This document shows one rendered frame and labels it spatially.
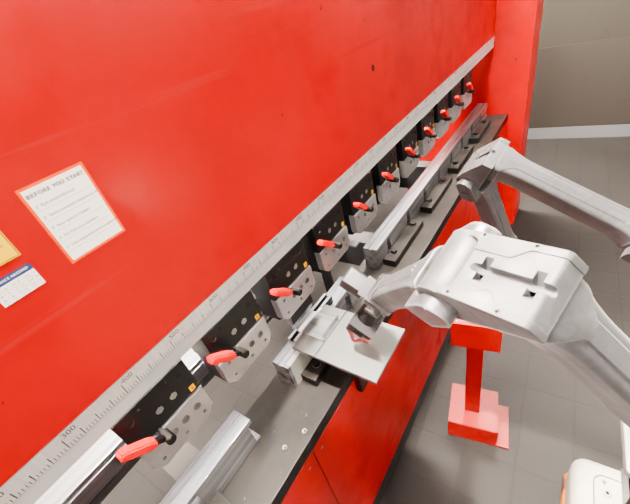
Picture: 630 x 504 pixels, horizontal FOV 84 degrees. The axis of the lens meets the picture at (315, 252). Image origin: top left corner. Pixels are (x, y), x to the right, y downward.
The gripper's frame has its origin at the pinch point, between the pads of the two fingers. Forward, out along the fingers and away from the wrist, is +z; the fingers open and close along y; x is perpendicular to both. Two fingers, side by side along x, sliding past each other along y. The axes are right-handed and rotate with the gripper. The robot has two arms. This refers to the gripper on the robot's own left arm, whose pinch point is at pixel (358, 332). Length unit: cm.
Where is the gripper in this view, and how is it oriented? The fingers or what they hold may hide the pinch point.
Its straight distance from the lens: 97.5
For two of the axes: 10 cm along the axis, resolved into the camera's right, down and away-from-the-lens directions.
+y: -5.5, 5.8, -6.0
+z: -1.9, 6.1, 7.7
